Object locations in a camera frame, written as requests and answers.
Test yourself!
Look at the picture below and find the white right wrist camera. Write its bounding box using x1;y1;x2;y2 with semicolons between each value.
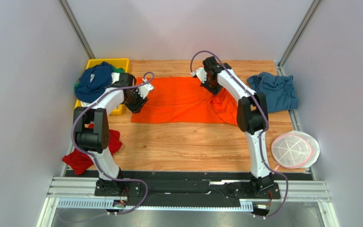
190;67;207;84

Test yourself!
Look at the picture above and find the green t-shirt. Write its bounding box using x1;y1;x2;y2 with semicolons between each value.
74;62;126;94

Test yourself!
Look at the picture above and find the orange t-shirt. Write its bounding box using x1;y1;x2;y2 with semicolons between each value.
131;77;237;125

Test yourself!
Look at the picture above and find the yellow plastic bin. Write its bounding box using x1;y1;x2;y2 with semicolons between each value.
74;58;130;107

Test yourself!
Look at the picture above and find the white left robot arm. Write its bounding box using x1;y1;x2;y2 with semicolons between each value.
71;73;154;196

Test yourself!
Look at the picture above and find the red t-shirt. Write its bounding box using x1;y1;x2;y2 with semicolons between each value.
61;130;123;175

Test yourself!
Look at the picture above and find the white t-shirt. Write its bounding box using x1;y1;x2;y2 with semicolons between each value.
75;72;123;115

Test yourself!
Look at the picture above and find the aluminium frame rail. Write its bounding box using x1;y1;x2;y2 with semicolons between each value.
37;177;339;227

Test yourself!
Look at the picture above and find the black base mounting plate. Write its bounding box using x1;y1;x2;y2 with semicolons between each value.
64;170;314;209

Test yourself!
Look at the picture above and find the white mesh laundry bag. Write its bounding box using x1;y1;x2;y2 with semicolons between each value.
271;130;320;169

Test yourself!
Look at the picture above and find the teal blue t-shirt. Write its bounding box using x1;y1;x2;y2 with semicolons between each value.
247;72;299;113

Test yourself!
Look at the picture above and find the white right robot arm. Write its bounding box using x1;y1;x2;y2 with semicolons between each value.
193;56;274;197

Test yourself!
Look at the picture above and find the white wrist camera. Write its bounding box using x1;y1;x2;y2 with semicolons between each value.
138;82;155;99
190;67;207;84

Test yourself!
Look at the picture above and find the navy blue t-shirt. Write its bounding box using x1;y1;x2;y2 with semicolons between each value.
75;61;113;103

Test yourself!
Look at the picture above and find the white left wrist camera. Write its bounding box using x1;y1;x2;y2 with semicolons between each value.
138;82;155;99

